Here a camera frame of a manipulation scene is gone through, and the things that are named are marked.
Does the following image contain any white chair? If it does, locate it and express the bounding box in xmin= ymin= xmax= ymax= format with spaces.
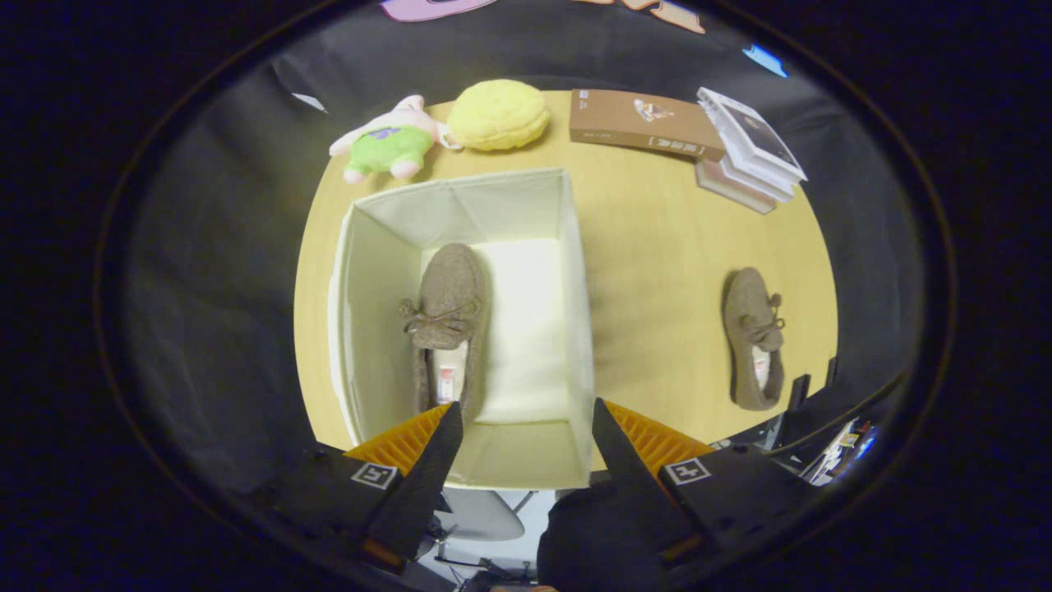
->
xmin=427 ymin=489 xmax=535 ymax=568

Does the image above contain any yellow round plush toy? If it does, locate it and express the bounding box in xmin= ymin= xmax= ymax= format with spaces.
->
xmin=446 ymin=79 xmax=551 ymax=152

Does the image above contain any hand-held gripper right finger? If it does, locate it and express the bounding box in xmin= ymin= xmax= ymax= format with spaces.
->
xmin=592 ymin=398 xmax=802 ymax=568

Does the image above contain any pink and green plush toy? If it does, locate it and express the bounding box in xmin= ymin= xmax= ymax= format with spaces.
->
xmin=329 ymin=95 xmax=451 ymax=184

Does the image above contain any white book with dark portrait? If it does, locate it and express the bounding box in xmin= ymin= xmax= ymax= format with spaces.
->
xmin=697 ymin=87 xmax=808 ymax=182

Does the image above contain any white fabric storage box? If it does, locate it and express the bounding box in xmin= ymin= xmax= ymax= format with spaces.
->
xmin=327 ymin=169 xmax=597 ymax=492

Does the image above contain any person's dark clothing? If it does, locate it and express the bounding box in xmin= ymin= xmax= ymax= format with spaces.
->
xmin=537 ymin=481 xmax=683 ymax=592

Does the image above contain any brown fuzzy shoe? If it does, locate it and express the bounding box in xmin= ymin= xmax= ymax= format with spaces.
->
xmin=722 ymin=267 xmax=787 ymax=412
xmin=400 ymin=243 xmax=491 ymax=424

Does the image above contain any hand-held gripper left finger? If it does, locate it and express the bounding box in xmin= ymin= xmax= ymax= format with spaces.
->
xmin=247 ymin=401 xmax=465 ymax=576

